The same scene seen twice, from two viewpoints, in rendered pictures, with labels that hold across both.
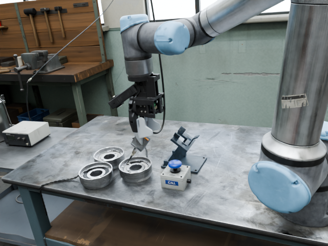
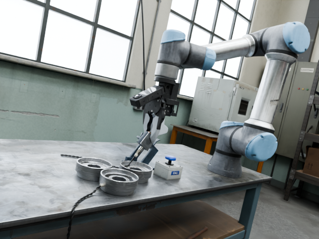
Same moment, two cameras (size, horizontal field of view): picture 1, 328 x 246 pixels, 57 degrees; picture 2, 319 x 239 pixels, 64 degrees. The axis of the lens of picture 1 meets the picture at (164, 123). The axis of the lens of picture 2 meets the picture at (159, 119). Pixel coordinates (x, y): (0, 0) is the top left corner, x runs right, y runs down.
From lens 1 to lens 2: 1.00 m
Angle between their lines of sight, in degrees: 68
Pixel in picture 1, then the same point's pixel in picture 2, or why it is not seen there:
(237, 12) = (220, 56)
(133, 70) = (174, 74)
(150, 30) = (200, 48)
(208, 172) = not seen: hidden behind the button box
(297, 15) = (283, 65)
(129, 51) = (176, 58)
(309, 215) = (240, 171)
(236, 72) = (14, 110)
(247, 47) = (29, 87)
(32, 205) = not seen: outside the picture
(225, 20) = not seen: hidden behind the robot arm
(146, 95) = (169, 97)
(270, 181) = (267, 142)
